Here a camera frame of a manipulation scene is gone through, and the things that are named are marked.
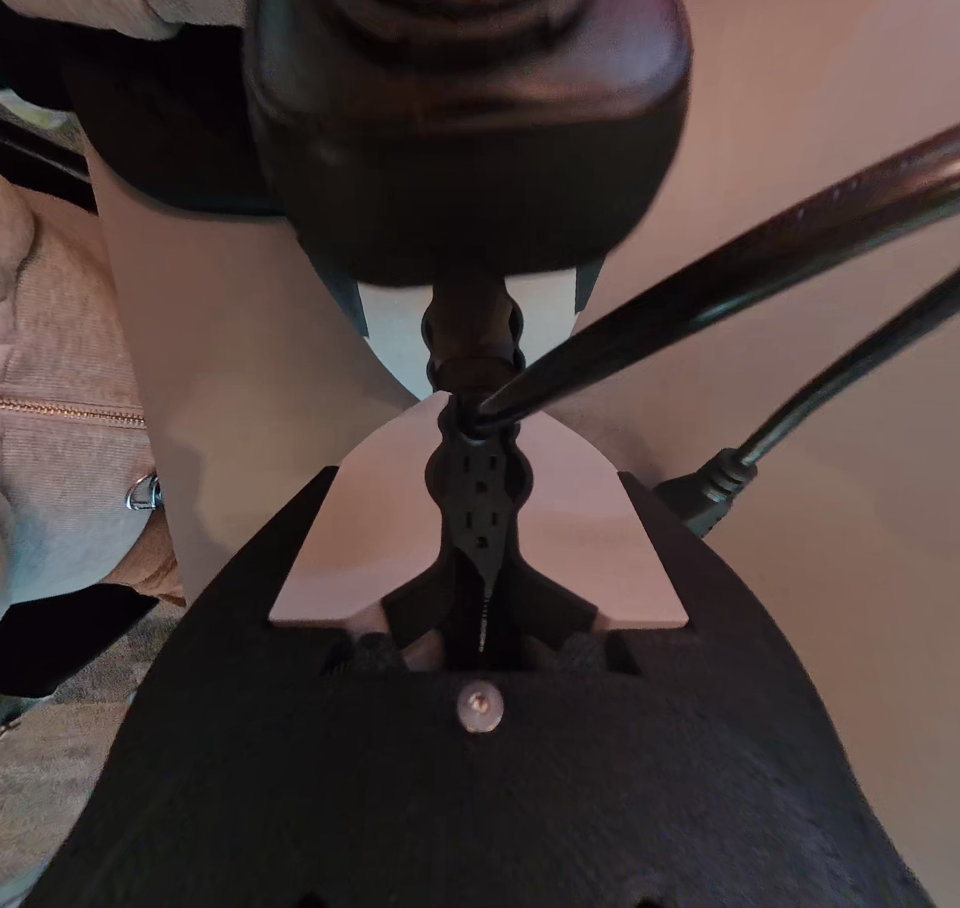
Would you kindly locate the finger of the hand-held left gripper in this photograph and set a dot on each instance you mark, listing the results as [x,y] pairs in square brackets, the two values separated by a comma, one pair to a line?
[547,304]
[394,331]

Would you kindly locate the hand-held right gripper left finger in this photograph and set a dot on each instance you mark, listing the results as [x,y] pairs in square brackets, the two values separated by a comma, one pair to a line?
[352,533]

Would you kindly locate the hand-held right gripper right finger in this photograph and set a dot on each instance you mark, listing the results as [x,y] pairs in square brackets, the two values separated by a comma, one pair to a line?
[600,541]

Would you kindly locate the black power plug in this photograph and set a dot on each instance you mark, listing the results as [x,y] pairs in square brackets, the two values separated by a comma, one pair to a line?
[469,379]

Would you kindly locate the black power strip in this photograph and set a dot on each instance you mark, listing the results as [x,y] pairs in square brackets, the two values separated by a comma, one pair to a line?
[480,503]

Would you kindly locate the person's zip jacket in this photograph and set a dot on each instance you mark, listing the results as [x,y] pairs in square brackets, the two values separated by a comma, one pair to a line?
[60,398]

